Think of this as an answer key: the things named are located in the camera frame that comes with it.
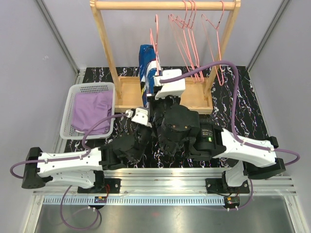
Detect blue patterned trousers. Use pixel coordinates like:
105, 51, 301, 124
138, 44, 162, 108

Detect pink wire hanger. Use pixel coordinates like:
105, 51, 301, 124
201, 0, 225, 85
168, 0, 195, 71
150, 14, 160, 76
182, 0, 200, 69

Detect purple trousers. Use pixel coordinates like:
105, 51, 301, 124
71, 90, 113, 133

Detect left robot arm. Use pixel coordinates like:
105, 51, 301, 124
21, 123, 153, 193

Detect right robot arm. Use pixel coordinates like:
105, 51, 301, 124
147, 94, 286, 194

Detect wooden clothes rack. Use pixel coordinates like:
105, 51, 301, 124
90, 0, 241, 114

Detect white plastic basket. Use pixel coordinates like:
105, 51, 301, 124
60, 82, 116, 140

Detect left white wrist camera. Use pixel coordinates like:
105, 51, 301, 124
125, 107, 152, 128

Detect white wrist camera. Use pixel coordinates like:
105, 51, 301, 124
125, 107, 152, 128
154, 69, 186, 100

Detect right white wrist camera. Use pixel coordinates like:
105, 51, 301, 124
154, 69, 186, 100

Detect aluminium rail frame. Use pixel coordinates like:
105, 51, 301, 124
33, 166, 298, 197

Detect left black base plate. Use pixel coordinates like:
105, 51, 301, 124
77, 178, 121, 194

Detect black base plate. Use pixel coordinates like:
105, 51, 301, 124
205, 178, 250, 195
77, 178, 121, 194

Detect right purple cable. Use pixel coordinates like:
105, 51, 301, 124
160, 59, 301, 211

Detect purple cable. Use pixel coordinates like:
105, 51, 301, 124
160, 59, 301, 211
9, 111, 129, 230

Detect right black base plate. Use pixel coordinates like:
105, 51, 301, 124
205, 178, 250, 195

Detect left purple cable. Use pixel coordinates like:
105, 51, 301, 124
9, 111, 129, 230

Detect white slotted cable duct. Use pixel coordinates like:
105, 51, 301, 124
43, 196, 225, 206

